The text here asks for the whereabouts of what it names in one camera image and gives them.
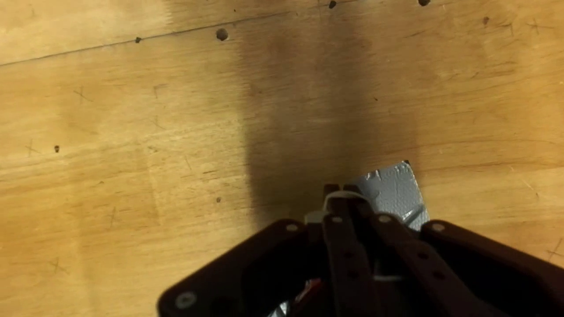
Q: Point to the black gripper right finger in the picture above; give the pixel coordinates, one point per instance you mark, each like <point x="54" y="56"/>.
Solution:
<point x="446" y="271"/>

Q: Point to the white elastic band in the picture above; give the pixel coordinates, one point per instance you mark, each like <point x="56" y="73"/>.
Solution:
<point x="336" y="198"/>

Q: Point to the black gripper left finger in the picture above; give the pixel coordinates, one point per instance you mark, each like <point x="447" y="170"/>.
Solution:
<point x="345" y="265"/>

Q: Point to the silver tape patch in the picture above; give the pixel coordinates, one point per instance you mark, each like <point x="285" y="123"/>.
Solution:
<point x="396" y="191"/>

